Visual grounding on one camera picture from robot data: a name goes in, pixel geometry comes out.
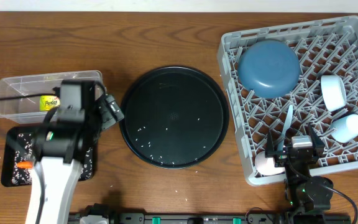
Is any yellow foil snack wrapper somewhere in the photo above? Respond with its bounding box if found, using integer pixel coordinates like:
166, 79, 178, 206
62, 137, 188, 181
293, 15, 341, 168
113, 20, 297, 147
39, 95, 60, 111

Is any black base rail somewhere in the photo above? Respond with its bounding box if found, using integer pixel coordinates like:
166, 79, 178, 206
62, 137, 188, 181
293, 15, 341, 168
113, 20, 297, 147
68, 204, 352, 224

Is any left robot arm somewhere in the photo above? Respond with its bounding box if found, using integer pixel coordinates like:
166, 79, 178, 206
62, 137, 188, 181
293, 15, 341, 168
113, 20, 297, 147
25, 80, 124, 223

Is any white plastic knife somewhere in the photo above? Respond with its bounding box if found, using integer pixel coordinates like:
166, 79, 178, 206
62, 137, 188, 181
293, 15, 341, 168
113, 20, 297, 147
277, 105, 293, 151

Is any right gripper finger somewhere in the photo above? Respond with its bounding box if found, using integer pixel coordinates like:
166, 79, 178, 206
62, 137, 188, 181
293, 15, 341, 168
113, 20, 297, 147
265, 131, 275, 157
308, 123, 325, 156

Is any orange carrot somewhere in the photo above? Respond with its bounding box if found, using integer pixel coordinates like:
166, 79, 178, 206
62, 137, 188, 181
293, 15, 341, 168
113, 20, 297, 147
16, 161, 34, 169

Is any grey plastic dishwasher rack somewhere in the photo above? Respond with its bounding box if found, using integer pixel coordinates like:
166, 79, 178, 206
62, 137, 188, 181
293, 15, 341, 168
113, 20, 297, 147
217, 16, 358, 186

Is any pink cup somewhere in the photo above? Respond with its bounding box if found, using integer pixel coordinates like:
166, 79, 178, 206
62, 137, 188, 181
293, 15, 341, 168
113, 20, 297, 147
255, 151, 285, 176

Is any clear plastic bin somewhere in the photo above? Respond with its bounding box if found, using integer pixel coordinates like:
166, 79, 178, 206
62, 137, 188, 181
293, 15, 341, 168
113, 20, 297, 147
0, 70, 103, 124

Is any round black serving tray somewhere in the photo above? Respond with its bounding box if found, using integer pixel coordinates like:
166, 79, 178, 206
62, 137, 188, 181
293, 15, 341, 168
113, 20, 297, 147
119, 65, 229, 169

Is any dark blue plate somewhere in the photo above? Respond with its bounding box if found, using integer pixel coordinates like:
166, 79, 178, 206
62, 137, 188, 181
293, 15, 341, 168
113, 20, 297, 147
237, 40, 301, 98

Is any black rectangular tray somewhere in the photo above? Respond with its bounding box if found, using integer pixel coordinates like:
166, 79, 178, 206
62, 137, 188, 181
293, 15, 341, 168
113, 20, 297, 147
1, 124, 98, 188

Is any light blue cup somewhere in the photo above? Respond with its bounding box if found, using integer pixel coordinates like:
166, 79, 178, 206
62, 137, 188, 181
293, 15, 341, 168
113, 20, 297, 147
331, 114, 358, 143

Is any light blue bowl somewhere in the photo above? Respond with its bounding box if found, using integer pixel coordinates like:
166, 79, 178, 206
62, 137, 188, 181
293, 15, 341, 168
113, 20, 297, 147
321, 75, 347, 111

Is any pile of white rice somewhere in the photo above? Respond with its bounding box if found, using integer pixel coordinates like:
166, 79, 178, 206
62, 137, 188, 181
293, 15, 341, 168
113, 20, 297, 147
8, 133, 94, 186

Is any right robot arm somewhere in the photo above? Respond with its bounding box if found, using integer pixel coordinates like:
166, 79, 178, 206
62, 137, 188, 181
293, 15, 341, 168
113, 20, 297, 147
265, 124, 333, 223

